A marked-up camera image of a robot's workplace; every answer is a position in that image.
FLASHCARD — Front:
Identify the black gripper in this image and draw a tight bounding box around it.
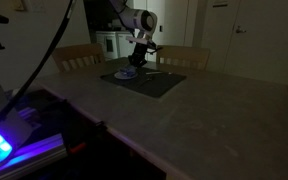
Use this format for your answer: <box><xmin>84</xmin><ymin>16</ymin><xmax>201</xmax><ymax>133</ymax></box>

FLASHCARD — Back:
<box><xmin>127</xmin><ymin>43</ymin><xmax>149</xmax><ymax>72</ymax></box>

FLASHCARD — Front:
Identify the blue towel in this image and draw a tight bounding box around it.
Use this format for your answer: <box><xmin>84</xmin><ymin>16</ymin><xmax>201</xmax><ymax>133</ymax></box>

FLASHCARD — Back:
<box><xmin>118</xmin><ymin>65</ymin><xmax>138</xmax><ymax>78</ymax></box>

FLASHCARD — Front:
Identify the white round plate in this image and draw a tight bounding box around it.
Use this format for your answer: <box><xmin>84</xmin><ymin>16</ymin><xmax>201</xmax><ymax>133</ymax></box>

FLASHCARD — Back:
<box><xmin>113</xmin><ymin>69</ymin><xmax>139</xmax><ymax>80</ymax></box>

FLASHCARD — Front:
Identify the metal spoon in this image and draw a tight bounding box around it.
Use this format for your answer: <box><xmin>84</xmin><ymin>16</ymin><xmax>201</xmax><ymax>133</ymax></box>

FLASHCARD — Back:
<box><xmin>137</xmin><ymin>75</ymin><xmax>156</xmax><ymax>87</ymax></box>

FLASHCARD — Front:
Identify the metal fork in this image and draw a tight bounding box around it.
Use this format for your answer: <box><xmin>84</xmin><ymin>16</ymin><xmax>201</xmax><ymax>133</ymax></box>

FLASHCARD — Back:
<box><xmin>145</xmin><ymin>70</ymin><xmax>174</xmax><ymax>76</ymax></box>

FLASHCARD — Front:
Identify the white kitchen cabinet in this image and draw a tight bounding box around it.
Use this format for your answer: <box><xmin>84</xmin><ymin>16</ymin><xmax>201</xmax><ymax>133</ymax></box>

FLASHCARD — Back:
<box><xmin>117</xmin><ymin>31</ymin><xmax>137</xmax><ymax>58</ymax></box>

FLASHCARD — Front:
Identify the dark grey placemat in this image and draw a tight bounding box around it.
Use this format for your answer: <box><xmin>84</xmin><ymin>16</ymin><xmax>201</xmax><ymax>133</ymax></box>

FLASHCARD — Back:
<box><xmin>99</xmin><ymin>65</ymin><xmax>187</xmax><ymax>99</ymax></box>

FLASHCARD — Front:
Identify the white kitchen appliance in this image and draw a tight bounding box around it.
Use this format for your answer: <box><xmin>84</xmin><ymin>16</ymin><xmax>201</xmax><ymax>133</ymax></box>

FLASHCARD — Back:
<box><xmin>95</xmin><ymin>30</ymin><xmax>118</xmax><ymax>61</ymax></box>

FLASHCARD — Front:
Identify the light wooden slat-back chair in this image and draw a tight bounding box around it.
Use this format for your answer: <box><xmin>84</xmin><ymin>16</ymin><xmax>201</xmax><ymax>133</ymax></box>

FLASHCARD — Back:
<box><xmin>155</xmin><ymin>44</ymin><xmax>212</xmax><ymax>71</ymax></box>
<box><xmin>51</xmin><ymin>43</ymin><xmax>106</xmax><ymax>73</ymax></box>

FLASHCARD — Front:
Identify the red clamp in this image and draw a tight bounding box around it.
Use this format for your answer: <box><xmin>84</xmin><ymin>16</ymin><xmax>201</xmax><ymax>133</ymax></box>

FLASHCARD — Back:
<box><xmin>67</xmin><ymin>141</ymin><xmax>88</xmax><ymax>155</ymax></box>

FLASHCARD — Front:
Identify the white room door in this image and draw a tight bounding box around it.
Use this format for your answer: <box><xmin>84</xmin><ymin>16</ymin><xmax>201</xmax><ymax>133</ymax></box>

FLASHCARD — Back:
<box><xmin>223</xmin><ymin>0</ymin><xmax>288</xmax><ymax>86</ymax></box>

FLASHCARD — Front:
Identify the grey electronics box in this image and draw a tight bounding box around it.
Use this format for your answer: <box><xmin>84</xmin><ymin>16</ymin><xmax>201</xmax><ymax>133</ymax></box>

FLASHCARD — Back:
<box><xmin>0</xmin><ymin>83</ymin><xmax>34</xmax><ymax>148</ymax></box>

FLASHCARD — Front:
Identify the wrist camera with pale mount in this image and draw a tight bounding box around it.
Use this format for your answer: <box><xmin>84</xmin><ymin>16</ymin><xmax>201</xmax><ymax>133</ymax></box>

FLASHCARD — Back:
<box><xmin>126</xmin><ymin>35</ymin><xmax>152</xmax><ymax>46</ymax></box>

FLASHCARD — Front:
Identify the thick black cable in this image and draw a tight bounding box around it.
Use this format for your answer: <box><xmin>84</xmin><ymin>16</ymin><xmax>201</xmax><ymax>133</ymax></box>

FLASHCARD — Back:
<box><xmin>0</xmin><ymin>0</ymin><xmax>77</xmax><ymax>134</ymax></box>

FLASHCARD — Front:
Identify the metal door lever handle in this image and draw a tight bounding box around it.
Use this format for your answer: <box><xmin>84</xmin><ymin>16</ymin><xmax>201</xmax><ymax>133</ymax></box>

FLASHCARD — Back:
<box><xmin>235</xmin><ymin>25</ymin><xmax>248</xmax><ymax>34</ymax></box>

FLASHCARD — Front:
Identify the beige wall plate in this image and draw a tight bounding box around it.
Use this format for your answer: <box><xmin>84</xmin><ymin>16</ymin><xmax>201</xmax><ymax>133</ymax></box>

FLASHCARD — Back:
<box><xmin>13</xmin><ymin>0</ymin><xmax>27</xmax><ymax>12</ymax></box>

